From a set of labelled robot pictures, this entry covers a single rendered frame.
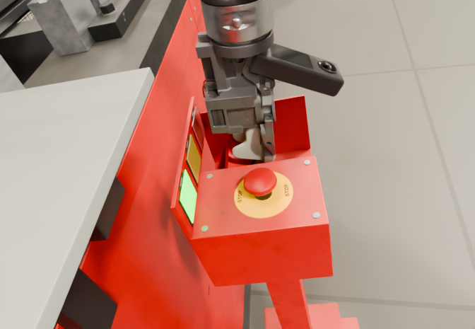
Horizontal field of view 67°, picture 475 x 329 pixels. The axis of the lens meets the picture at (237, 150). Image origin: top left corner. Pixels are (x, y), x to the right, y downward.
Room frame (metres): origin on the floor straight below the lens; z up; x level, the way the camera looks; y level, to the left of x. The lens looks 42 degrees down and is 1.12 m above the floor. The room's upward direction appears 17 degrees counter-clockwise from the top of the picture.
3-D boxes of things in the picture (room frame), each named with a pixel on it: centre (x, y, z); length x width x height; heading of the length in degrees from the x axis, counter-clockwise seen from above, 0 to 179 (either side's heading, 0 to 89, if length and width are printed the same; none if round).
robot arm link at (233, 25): (0.38, -0.04, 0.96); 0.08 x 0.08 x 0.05
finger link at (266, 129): (0.36, -0.04, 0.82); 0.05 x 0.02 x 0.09; 168
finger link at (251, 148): (0.37, -0.02, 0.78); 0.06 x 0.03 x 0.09; 78
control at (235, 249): (0.33, -0.01, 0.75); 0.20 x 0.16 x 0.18; 168
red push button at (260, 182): (0.29, -0.01, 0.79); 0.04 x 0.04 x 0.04
